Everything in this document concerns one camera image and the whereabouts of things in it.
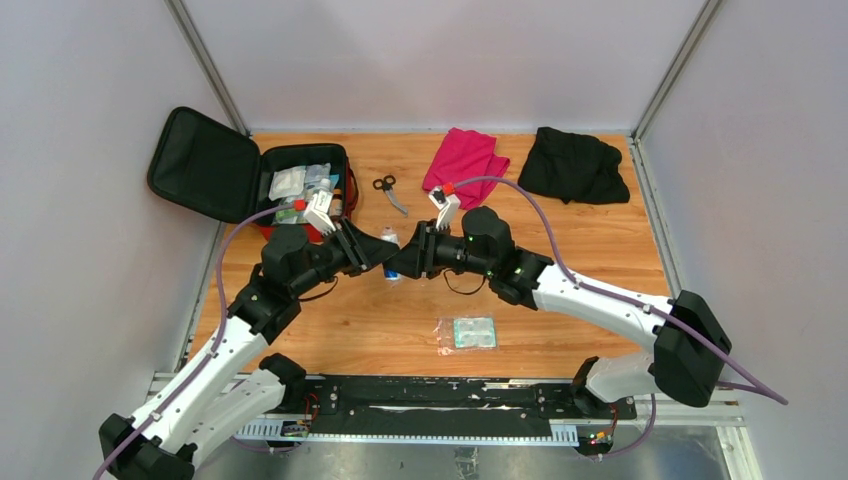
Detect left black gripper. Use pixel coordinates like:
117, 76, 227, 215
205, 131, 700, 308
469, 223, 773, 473
291, 216, 399, 297

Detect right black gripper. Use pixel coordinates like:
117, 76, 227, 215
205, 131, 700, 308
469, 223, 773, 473
383, 219, 495, 281

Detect blue labelled bandage roll bag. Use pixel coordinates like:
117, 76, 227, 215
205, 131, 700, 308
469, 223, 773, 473
381, 226, 401, 282

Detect black handled scissors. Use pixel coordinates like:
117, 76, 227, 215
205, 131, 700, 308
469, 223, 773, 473
372, 174, 408, 217

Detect clear bag of swabs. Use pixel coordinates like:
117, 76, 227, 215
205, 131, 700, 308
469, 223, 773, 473
304, 163, 331, 193

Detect white gauze packet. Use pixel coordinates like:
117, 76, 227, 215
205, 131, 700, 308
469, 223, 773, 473
268, 165, 306, 201

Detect small green medicine box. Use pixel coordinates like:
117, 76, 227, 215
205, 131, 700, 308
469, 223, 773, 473
273, 208, 300, 225

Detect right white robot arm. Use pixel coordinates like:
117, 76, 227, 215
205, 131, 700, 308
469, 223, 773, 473
385, 207, 732, 418

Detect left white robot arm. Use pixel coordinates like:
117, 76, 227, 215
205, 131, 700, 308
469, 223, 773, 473
94, 218, 400, 479

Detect brown medicine bottle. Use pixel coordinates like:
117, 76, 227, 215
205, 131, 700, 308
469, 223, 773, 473
329, 189, 345, 218

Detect red black medicine kit case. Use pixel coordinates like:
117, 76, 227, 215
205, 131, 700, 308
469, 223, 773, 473
147, 106, 360, 224

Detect white lotion bottle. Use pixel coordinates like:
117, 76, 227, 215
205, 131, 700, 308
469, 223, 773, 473
310, 177, 334, 202

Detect teal blister pack in bag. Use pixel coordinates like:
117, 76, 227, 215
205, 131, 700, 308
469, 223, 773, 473
434, 316, 499, 356

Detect pink folded cloth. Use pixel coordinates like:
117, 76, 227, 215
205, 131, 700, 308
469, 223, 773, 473
422, 128, 510, 210

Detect black folded cloth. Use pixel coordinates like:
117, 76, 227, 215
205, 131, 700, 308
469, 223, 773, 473
518, 127, 631, 205

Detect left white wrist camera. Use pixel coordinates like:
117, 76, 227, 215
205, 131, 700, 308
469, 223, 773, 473
293, 190, 336, 236

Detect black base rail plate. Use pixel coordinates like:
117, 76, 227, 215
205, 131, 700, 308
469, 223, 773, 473
273, 375, 637, 443

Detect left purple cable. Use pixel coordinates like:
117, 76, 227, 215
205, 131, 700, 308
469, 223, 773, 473
92, 202, 299, 480

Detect purple cable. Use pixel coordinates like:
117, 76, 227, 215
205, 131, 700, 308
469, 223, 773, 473
92, 202, 299, 480
453, 175, 790, 407

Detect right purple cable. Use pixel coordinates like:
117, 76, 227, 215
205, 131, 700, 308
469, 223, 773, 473
453, 175, 790, 407

